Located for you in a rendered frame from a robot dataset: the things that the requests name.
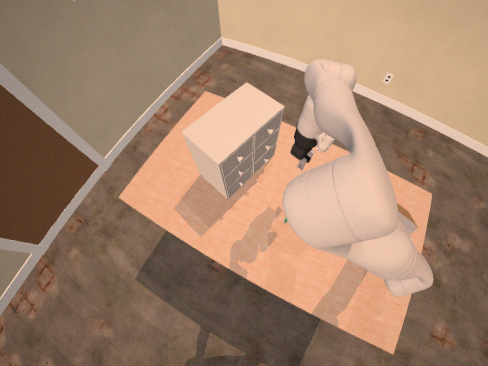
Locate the small beige chest of drawers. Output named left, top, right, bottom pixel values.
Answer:
left=182, top=83, right=285, bottom=200

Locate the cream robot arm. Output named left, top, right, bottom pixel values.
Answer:
left=282, top=59, right=433, bottom=297

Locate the grey drawer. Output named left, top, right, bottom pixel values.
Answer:
left=254, top=128, right=279, bottom=163
left=254, top=110, right=283, bottom=149
left=220, top=136, right=253, bottom=177
left=227, top=166, right=252, bottom=198
left=224, top=153, right=252, bottom=189
left=253, top=143, right=276, bottom=174

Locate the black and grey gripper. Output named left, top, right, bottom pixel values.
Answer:
left=290, top=113, right=335, bottom=170

